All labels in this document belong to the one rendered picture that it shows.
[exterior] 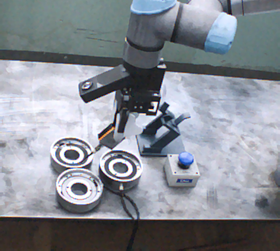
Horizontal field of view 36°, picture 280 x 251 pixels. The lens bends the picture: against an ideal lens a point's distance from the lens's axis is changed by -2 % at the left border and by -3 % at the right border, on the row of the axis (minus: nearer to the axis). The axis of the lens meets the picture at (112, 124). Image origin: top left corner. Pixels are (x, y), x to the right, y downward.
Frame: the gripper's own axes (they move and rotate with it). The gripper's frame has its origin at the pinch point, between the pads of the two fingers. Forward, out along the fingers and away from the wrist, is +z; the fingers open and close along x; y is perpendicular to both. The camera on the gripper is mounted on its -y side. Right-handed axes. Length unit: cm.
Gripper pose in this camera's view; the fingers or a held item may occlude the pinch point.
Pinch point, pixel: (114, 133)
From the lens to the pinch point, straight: 99.4
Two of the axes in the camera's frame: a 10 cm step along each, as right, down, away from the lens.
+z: -1.5, 7.4, 6.5
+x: -1.1, -6.7, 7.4
